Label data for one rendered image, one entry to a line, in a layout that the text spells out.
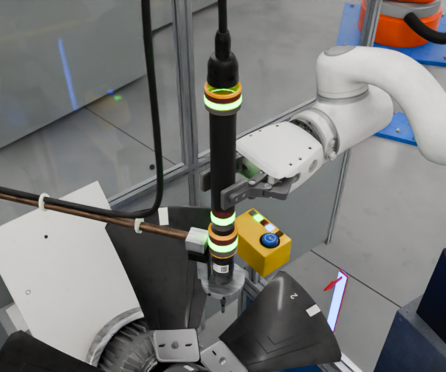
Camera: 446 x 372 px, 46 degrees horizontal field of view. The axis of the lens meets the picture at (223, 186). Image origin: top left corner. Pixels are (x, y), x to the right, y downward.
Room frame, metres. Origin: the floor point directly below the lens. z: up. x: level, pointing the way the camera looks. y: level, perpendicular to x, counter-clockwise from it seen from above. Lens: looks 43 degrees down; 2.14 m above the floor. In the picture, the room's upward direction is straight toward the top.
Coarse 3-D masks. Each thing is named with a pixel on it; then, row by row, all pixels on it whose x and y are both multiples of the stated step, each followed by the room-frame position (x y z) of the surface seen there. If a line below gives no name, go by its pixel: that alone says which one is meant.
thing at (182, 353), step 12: (156, 336) 0.55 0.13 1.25; (168, 336) 0.54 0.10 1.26; (180, 336) 0.54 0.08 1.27; (192, 336) 0.53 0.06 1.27; (156, 348) 0.53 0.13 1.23; (168, 348) 0.53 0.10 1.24; (180, 348) 0.52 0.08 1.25; (192, 348) 0.52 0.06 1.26; (168, 360) 0.51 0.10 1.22; (180, 360) 0.51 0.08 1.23; (192, 360) 0.50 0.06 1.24
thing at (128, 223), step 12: (0, 192) 0.63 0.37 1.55; (36, 204) 0.61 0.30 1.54; (48, 204) 0.60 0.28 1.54; (84, 216) 0.58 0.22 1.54; (96, 216) 0.58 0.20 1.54; (108, 216) 0.58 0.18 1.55; (132, 228) 0.56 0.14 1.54; (144, 228) 0.55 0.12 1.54; (156, 228) 0.55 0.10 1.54; (168, 228) 0.55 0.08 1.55
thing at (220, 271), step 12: (216, 36) 0.52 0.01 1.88; (228, 36) 0.52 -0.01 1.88; (216, 48) 0.52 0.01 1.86; (228, 48) 0.52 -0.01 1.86; (216, 60) 0.52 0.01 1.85; (228, 60) 0.51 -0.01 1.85; (216, 72) 0.51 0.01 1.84; (228, 72) 0.51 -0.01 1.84; (216, 84) 0.51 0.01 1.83; (228, 84) 0.51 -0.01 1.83; (216, 264) 0.51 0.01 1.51; (228, 264) 0.51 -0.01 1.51; (216, 276) 0.51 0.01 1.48; (228, 276) 0.51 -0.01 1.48
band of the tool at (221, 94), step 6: (240, 84) 0.53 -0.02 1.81; (210, 90) 0.54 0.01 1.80; (216, 90) 0.54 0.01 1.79; (222, 90) 0.55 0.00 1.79; (228, 90) 0.55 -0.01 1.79; (234, 90) 0.54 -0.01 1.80; (240, 90) 0.52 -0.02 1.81; (210, 96) 0.51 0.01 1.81; (216, 96) 0.50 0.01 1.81; (222, 96) 0.50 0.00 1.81; (228, 96) 0.50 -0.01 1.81; (234, 96) 0.51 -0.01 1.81; (210, 102) 0.51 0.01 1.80; (234, 102) 0.51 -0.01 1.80
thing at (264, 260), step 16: (240, 224) 1.00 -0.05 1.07; (256, 224) 1.00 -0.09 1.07; (272, 224) 1.00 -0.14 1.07; (240, 240) 0.96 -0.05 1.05; (256, 240) 0.95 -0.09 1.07; (288, 240) 0.95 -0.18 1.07; (240, 256) 0.96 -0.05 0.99; (256, 256) 0.91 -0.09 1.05; (272, 256) 0.91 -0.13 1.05; (288, 256) 0.94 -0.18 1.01
